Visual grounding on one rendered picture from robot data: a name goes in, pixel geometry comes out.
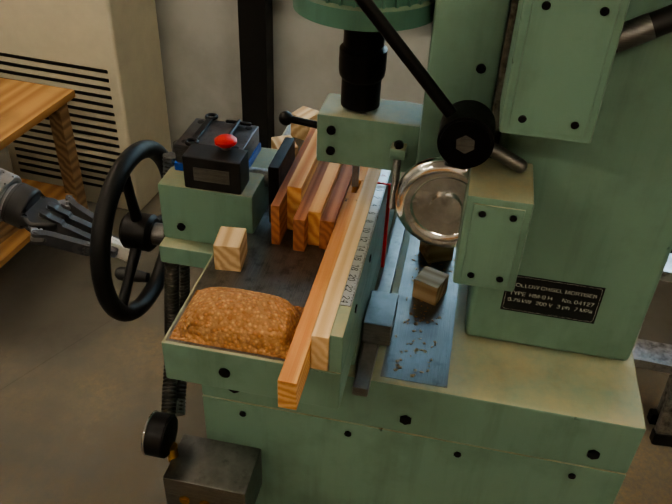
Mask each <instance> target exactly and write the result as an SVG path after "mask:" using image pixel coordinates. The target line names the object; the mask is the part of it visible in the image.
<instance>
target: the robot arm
mask: <svg viewBox="0 0 672 504"><path fill-rule="evenodd" d="M93 217H94V213H92V212H91V211H89V210H88V209H86V208H85V207H83V206H82V205H80V204H79V203H77V202H76V200H75V199H74V198H73V197H72V196H71V195H66V197H65V199H62V200H56V199H55V198H49V197H46V196H44V195H43V193H42V192H41V191H40V190H39V189H37V188H35V187H33V186H30V185H28V184H26V183H23V182H22V180H21V178H20V177H19V176H18V175H16V174H13V173H11V172H9V171H7V170H5V169H2V168H0V222H1V221H4V222H6V223H8V224H10V225H13V226H15V227H17V228H19V229H24V228H26V230H27V231H29V232H30V233H31V237H30V244H32V245H45V246H49V247H53V248H56V249H60V250H64V251H68V252H72V253H76V254H79V255H83V256H90V238H91V229H92V222H93ZM83 248H84V249H83ZM129 251H130V249H128V248H124V247H123V245H122V244H121V242H120V240H119V237H117V236H114V235H112V238H111V255H110V256H111V257H113V258H115V257H117V258H119V259H121V260H123V261H126V262H127V260H128V256H129Z"/></svg>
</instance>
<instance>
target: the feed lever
mask: <svg viewBox="0 0 672 504"><path fill-rule="evenodd" d="M355 2H356V3H357V4H358V5H359V7H360V8H361V9H362V11H363V12H364V13H365V14H366V16H367V17H368V18H369V20H370V21H371V22H372V23H373V25H374V26H375V27H376V29H377V30H378V31H379V32H380V34H381V35H382V36H383V38H384V39H385V40H386V41H387V43H388V44H389V45H390V47H391V48H392V49H393V50H394V52H395V53H396V54H397V56H398V57H399V58H400V60H401V61H402V62H403V63H404V65H405V66H406V67H407V69H408V70H409V71H410V72H411V74H412V75H413V76H414V78H415V79H416V80H417V81H418V83H419V84H420V85H421V87H422V88H423V89H424V90H425V92H426V93H427V94H428V96H429V97H430V98H431V99H432V101H433V102H434V103H435V105H436V106H437V107H438V109H439V110H440V111H441V112H442V114H443V116H442V119H441V123H440V128H439V133H438V138H437V147H438V151H439V153H440V155H441V156H442V158H443V159H444V160H445V161H446V162H448V163H449V164H451V165H453V166H455V167H459V168H472V167H476V166H478V165H481V164H482V163H484V162H485V161H486V160H487V159H488V158H489V157H492V158H493V159H495V160H497V161H498V162H500V163H502V164H503V165H505V166H507V167H508V168H510V169H512V170H514V171H515V172H517V173H522V172H524V171H526V169H527V166H528V165H527V162H526V161H525V160H524V159H523V158H521V157H519V156H517V155H516V154H514V153H512V152H511V151H509V150H507V149H506V148H504V147H502V146H501V145H499V144H497V143H496V142H494V141H495V118H494V115H493V113H492V112H491V110H490V109H489V108H488V107H487V106H486V105H484V104H483V103H480V102H478V101H475V100H462V101H459V102H456V103H454V104H452V103H451V102H450V101H449V99H448V98H447V97H446V95H445V94H444V93H443V91H442V90H441V89H440V88H439V86H438V85H437V84H436V82H435V81H434V80H433V78H432V77H431V76H430V74H429V73H428V72H427V71H426V69H425V68H424V67H423V65H422V64H421V63H420V61H419V60H418V59H417V57H416V56H415V55H414V54H413V52H412V51H411V50H410V48H409V47H408V46H407V44H406V43H405V42H404V41H403V39H402V38H401V37H400V35H399V34H398V33H397V31H396V30H395V29H394V27H393V26H392V25H391V24H390V22H389V21H388V20H387V18H386V17H385V16H384V14H383V13H382V12H381V10H380V9H379V8H378V7H377V5H376V4H375V3H374V1H373V0H355Z"/></svg>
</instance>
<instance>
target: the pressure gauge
mask: <svg viewBox="0 0 672 504"><path fill-rule="evenodd" d="M177 432H178V419H177V417H176V415H174V414H169V413H164V412H159V411H157V410H156V411H153V412H152V413H151V414H150V415H149V417H148V419H147V421H146V423H145V426H144V429H143V433H142V438H141V451H142V453H143V455H145V456H152V457H157V458H162V459H164V458H166V457H168V461H169V462H170V461H171V460H172V459H176V458H177V457H178V455H179V453H178V446H177V443H176V442H175V441H176V437H177Z"/></svg>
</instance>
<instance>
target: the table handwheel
mask: <svg viewBox="0 0 672 504"><path fill-rule="evenodd" d="M167 152H168V151H167V150H166V149H165V148H164V147H163V146H162V145H161V144H159V143H158V142H155V141H152V140H141V141H138V142H135V143H133V144H131V145H130V146H129V147H127V148H126V149H125V150H124V151H123V152H122V153H121V154H120V155H119V156H118V158H117V159H116V161H115V162H114V164H113V165H112V167H111V169H110V170H109V172H108V174H107V176H106V178H105V181H104V183H103V186H102V188H101V191H100V194H99V197H98V200H97V204H96V208H95V212H94V217H93V222H92V229H91V238H90V270H91V278H92V283H93V287H94V291H95V294H96V297H97V300H98V302H99V304H100V306H101V307H102V309H103V310H104V311H105V313H106V314H107V315H109V316H110V317H111V318H113V319H115V320H117V321H121V322H128V321H133V320H135V319H137V318H139V317H141V316H142V315H144V314H145V313H146V312H147V311H148V310H149V309H150V308H151V306H152V305H153V304H154V303H155V301H156V300H157V298H158V296H159V295H160V293H161V291H162V289H163V287H164V262H162V261H161V258H160V251H159V253H158V257H157V260H156V263H155V266H154V269H153V271H152V274H151V276H150V278H149V281H148V282H147V284H146V286H145V287H144V289H143V290H142V292H141V293H140V295H139V296H138V297H137V298H136V299H135V300H134V301H132V302H131V303H129V298H130V294H131V289H132V285H133V281H134V277H135V273H136V269H137V266H138V262H139V258H140V255H141V251H147V252H150V251H152V250H153V249H154V248H155V247H156V246H157V245H158V246H159V245H160V243H161V242H162V240H163V239H164V238H163V237H164V235H163V233H164V231H163V222H162V214H160V215H158V216H156V215H155V214H148V213H142V212H141V211H140V208H139V205H138V202H137V199H136V196H135V192H134V188H133V184H132V180H131V176H130V174H131V172H132V171H133V170H134V168H135V167H136V166H137V165H138V164H139V162H141V161H142V160H143V159H145V158H150V159H152V160H153V161H154V162H155V164H156V165H157V167H158V169H159V172H160V175H161V179H162V178H163V164H162V163H163V160H162V159H163V156H162V155H163V154H164V153H167ZM122 191H123V192H124V195H125V198H126V202H127V206H128V210H129V212H128V213H127V214H126V215H124V217H123V218H122V220H121V222H120V226H119V240H120V242H121V244H122V245H123V247H124V248H128V249H130V251H129V256H128V260H127V265H126V269H125V274H124V278H123V282H122V286H121V289H120V293H119V297H118V296H117V294H116V291H115V288H114V285H113V280H112V273H111V256H110V255H111V238H112V230H113V224H114V218H115V214H116V210H117V206H118V203H119V199H120V196H121V194H122ZM128 303H129V304H128Z"/></svg>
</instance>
